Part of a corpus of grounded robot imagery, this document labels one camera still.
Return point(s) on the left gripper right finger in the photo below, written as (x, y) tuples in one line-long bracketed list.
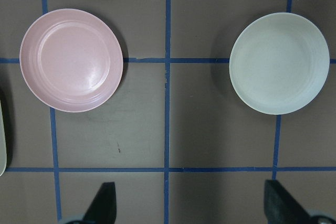
[(281, 207)]

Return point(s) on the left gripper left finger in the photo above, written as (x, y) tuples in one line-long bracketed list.
[(103, 207)]

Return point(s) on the white toaster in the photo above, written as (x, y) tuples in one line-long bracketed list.
[(3, 149)]

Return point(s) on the white plate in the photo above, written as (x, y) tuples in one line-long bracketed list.
[(279, 63)]

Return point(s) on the pink plate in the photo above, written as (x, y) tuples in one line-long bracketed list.
[(71, 60)]

